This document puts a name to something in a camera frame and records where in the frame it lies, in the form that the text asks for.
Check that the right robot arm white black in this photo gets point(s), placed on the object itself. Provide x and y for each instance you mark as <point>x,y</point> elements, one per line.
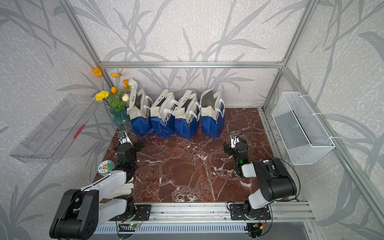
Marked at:
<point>275,183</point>

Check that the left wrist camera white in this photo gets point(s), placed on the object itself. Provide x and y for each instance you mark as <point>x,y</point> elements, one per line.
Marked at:
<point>123,138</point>

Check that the white work glove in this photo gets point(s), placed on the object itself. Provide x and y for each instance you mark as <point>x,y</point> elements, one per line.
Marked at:
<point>122,190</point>

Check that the blue glass vase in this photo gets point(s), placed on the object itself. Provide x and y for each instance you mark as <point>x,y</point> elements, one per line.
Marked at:
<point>122,120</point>

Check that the aluminium frame bar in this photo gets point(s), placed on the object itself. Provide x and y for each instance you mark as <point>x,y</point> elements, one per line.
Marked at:
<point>200,65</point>

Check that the red item on shelf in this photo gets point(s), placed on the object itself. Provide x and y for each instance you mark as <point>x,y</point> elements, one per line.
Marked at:
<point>78,132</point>

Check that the artificial flower bouquet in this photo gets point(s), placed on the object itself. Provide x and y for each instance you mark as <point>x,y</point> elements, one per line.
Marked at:
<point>116,98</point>

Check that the takeout bag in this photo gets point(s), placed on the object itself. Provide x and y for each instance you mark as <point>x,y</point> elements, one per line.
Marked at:
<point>212,113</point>
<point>163,114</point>
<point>140,112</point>
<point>187,115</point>

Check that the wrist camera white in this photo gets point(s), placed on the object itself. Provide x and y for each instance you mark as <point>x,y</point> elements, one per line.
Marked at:
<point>234,139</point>
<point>123,138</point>

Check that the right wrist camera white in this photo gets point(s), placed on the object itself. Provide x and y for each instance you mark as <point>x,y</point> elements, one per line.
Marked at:
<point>234,139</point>

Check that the round tape roll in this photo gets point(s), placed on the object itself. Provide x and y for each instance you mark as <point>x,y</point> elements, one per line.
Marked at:
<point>106,167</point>

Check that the white wire basket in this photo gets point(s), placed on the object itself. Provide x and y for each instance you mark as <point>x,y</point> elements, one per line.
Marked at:
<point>301,131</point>

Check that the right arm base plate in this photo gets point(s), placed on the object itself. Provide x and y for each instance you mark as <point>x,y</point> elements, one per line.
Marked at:
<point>245,212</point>

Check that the right circuit board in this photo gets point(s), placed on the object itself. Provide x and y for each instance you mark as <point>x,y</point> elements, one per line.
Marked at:
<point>254,230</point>

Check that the circuit board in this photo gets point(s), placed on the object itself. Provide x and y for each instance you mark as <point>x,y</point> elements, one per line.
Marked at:
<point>130,227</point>
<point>254,230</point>

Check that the aluminium front rail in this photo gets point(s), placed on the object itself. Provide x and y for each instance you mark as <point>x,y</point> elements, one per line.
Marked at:
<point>218,212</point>

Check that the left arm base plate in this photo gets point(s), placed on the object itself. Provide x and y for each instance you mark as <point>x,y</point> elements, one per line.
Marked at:
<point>139,213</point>

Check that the left circuit board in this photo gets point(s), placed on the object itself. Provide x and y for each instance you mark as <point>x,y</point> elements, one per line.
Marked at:
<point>130,227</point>

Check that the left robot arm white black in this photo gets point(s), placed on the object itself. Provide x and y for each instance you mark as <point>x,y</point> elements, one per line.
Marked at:
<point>81,211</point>

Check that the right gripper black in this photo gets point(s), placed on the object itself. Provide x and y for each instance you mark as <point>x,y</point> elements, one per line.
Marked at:
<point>228,148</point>

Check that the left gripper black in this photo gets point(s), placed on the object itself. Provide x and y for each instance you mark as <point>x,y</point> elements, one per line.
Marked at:
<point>138,147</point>

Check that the clear plastic wall shelf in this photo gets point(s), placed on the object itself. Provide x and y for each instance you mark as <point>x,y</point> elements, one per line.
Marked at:
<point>51,139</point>

